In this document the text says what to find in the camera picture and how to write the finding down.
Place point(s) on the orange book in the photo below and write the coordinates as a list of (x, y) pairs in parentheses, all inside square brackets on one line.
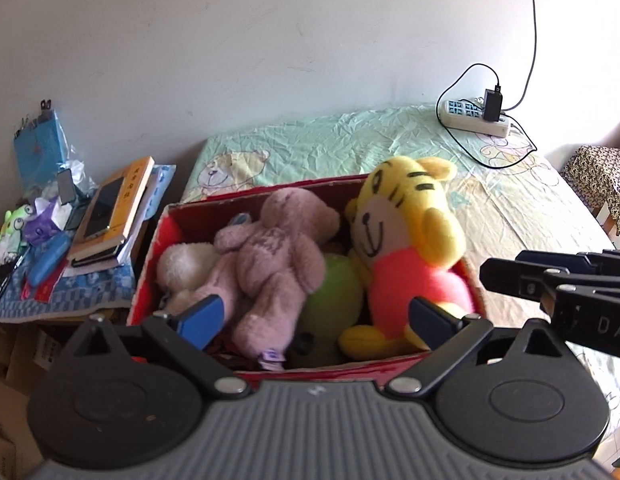
[(132, 185)]

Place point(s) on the black charger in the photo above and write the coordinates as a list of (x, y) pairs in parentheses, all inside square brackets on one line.
[(492, 102)]

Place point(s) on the blue paper bag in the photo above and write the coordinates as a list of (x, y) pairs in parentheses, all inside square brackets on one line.
[(37, 155)]

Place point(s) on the pink teddy bear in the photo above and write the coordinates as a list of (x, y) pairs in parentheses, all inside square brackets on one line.
[(280, 260)]

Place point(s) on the white power strip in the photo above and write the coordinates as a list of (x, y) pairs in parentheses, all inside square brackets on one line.
[(465, 117)]

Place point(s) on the red cardboard box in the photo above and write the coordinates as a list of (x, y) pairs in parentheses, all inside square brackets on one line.
[(310, 365)]

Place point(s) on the green plush toy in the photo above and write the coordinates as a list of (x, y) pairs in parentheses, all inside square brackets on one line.
[(335, 300)]

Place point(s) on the blue pencil case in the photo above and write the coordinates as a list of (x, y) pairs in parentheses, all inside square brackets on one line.
[(47, 260)]

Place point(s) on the blue checked cloth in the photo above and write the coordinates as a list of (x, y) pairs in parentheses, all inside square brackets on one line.
[(89, 290)]

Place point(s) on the yellow tiger plush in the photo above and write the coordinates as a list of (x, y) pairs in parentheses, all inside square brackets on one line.
[(400, 220)]

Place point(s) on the black pen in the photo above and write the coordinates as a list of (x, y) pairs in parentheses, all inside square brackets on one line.
[(7, 277)]

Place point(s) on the crumpled clear plastic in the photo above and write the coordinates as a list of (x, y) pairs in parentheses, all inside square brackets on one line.
[(82, 175)]

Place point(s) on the black smartphone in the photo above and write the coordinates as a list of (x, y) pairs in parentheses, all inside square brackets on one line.
[(103, 207)]

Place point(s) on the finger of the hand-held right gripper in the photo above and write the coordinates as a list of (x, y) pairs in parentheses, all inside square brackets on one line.
[(547, 259), (510, 279)]

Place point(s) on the patterned fabric stool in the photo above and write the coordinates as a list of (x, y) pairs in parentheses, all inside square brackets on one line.
[(595, 175)]

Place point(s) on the green frog toy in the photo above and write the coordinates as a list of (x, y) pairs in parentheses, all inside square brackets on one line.
[(12, 222)]

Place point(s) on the blue patterned booklet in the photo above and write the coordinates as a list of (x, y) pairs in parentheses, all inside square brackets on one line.
[(162, 185)]

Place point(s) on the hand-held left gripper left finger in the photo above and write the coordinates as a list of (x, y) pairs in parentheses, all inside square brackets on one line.
[(202, 316)]

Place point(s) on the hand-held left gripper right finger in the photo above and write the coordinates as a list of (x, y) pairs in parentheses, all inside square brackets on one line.
[(430, 321)]

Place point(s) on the dark notebook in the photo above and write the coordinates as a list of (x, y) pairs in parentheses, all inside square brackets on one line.
[(99, 257)]

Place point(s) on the brown cardboard box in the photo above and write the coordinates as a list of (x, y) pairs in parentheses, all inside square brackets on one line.
[(7, 425), (34, 355)]

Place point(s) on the white plush rabbit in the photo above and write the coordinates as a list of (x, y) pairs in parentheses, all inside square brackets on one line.
[(187, 272)]

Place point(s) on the small grey device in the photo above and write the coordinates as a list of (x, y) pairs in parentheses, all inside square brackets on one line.
[(65, 187)]

